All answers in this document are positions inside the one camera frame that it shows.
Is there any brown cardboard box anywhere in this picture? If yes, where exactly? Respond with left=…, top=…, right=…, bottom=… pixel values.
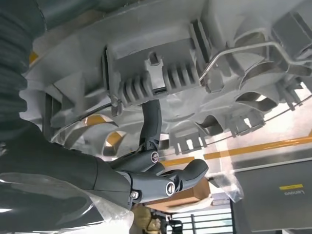
left=144, top=176, right=212, bottom=214

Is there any stainless steel workbench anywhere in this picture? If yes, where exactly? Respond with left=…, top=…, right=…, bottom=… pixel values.
left=48, top=80, right=312, bottom=181

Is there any grey laptop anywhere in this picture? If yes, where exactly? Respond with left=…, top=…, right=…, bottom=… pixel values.
left=230, top=158, right=312, bottom=234

